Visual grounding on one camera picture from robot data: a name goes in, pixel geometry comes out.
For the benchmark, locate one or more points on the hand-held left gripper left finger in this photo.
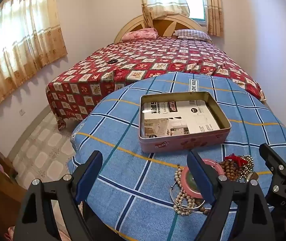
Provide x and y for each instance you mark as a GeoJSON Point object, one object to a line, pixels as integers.
{"type": "Point", "coordinates": [84, 178]}

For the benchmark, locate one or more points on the green jade bangle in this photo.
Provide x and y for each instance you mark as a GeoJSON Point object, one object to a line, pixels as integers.
{"type": "Point", "coordinates": [191, 180]}

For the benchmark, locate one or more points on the blue checked cloth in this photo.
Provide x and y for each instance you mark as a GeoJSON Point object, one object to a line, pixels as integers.
{"type": "Point", "coordinates": [132, 180]}

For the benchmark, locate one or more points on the thin silver bangle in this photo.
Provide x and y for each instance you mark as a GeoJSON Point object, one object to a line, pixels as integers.
{"type": "Point", "coordinates": [175, 203]}

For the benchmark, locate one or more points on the cream wooden headboard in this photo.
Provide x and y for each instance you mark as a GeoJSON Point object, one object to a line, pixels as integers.
{"type": "Point", "coordinates": [163, 25]}

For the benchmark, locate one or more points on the striped pillow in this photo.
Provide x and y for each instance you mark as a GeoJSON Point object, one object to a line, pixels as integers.
{"type": "Point", "coordinates": [193, 34]}

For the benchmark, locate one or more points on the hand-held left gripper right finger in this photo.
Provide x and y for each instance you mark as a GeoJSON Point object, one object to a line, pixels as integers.
{"type": "Point", "coordinates": [204, 178]}

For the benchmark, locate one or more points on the printed paper sheet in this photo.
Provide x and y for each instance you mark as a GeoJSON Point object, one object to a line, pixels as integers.
{"type": "Point", "coordinates": [173, 118]}

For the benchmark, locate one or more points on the small black object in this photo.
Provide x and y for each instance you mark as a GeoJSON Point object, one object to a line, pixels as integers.
{"type": "Point", "coordinates": [112, 61]}

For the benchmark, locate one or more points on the wide yellow patterned curtain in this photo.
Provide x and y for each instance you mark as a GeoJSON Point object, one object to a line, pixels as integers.
{"type": "Point", "coordinates": [25, 42]}

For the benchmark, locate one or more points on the pink tin box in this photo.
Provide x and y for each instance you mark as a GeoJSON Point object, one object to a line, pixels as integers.
{"type": "Point", "coordinates": [183, 144]}

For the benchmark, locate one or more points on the red patterned bedspread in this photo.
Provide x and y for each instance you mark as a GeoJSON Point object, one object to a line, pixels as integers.
{"type": "Point", "coordinates": [145, 62]}

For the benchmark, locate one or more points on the narrow yellow patterned curtain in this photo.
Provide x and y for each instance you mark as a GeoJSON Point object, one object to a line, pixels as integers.
{"type": "Point", "coordinates": [215, 7]}

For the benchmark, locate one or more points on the window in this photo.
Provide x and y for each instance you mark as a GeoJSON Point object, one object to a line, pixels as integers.
{"type": "Point", "coordinates": [195, 0]}

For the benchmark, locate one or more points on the white wall socket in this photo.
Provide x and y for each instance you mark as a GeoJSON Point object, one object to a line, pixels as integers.
{"type": "Point", "coordinates": [22, 112]}

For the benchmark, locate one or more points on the pink floral pillow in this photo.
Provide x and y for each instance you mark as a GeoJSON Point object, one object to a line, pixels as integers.
{"type": "Point", "coordinates": [140, 34]}

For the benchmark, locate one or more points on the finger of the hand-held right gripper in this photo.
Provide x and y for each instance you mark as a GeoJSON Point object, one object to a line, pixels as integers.
{"type": "Point", "coordinates": [277, 165]}

